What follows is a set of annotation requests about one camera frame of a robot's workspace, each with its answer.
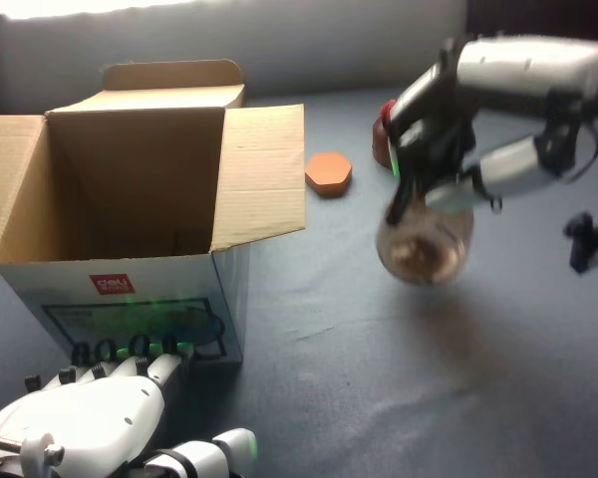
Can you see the brown spray bottle black nozzle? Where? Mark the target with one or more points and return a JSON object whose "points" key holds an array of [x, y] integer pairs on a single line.
{"points": [[423, 254]]}

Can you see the grey table cloth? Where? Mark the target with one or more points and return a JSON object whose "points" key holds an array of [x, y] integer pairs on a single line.
{"points": [[354, 358]]}

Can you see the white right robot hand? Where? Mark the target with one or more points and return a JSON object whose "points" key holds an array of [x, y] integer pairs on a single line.
{"points": [[518, 70]]}

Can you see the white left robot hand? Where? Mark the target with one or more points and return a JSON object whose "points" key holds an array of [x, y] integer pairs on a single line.
{"points": [[99, 418]]}

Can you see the open cardboard box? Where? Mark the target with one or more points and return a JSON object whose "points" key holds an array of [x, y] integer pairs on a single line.
{"points": [[129, 174]]}

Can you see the orange hexagon block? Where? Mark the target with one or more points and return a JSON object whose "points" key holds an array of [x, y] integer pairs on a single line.
{"points": [[329, 174]]}

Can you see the toy chocolate cake with strawberry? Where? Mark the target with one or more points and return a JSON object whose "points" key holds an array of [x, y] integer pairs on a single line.
{"points": [[379, 144]]}

